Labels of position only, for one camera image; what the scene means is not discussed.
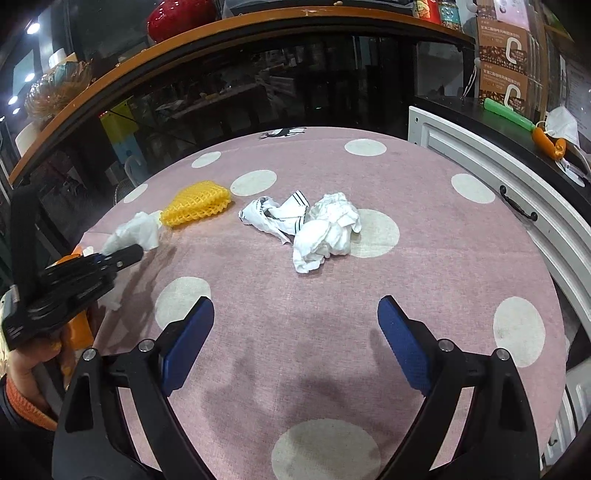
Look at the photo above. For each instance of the white panelled cabinet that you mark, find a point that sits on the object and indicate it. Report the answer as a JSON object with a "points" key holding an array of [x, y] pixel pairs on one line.
{"points": [[461, 143]]}

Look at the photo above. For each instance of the curved wooden counter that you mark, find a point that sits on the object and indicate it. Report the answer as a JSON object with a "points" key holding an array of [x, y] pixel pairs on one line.
{"points": [[184, 50]]}

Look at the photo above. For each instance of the jar with teal label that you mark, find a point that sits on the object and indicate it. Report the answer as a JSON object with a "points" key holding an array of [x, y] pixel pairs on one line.
{"points": [[451, 13]]}

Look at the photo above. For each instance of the gold lotus ornament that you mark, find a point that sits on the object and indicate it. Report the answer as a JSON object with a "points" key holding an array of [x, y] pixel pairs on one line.
{"points": [[57, 90]]}

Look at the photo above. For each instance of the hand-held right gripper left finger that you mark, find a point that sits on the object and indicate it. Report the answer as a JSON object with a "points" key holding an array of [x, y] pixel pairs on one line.
{"points": [[189, 344]]}

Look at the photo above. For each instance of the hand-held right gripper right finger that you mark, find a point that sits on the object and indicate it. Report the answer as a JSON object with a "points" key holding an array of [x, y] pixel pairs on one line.
{"points": [[406, 344]]}

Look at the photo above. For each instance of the small white tissue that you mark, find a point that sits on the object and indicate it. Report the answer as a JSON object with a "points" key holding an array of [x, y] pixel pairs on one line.
{"points": [[138, 230]]}

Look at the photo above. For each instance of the red vase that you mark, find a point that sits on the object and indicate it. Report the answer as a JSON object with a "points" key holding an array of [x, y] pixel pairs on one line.
{"points": [[182, 21]]}

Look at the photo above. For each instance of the large white tissue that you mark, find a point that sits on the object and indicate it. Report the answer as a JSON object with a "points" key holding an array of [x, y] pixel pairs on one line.
{"points": [[328, 235]]}

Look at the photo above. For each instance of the white wrapper black stripes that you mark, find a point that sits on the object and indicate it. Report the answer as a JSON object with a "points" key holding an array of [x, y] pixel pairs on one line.
{"points": [[277, 217]]}

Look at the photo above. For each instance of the pink polka-dot tablecloth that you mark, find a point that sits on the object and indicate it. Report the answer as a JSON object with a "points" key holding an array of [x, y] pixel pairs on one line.
{"points": [[300, 314]]}

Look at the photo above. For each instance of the orange peel piece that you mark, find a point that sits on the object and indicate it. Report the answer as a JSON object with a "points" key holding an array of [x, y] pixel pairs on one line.
{"points": [[545, 141]]}

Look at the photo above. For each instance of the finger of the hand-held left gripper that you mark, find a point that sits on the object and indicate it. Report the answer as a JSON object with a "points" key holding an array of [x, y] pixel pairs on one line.
{"points": [[78, 293], [115, 258]]}

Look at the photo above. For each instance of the yellow foam net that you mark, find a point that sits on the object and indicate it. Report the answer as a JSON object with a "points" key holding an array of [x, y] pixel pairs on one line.
{"points": [[196, 205]]}

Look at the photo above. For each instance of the brown box pink label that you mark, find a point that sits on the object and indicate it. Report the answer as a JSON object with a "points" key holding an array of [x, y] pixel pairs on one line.
{"points": [[503, 8]]}

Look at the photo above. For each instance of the person's left forearm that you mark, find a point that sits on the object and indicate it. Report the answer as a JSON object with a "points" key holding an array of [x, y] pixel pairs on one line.
{"points": [[23, 415]]}

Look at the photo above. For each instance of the person's left hand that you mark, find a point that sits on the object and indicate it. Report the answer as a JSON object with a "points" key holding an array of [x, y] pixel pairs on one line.
{"points": [[25, 367]]}

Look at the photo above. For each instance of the white face mask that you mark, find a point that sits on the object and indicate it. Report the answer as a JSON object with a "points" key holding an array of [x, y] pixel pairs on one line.
{"points": [[561, 127]]}

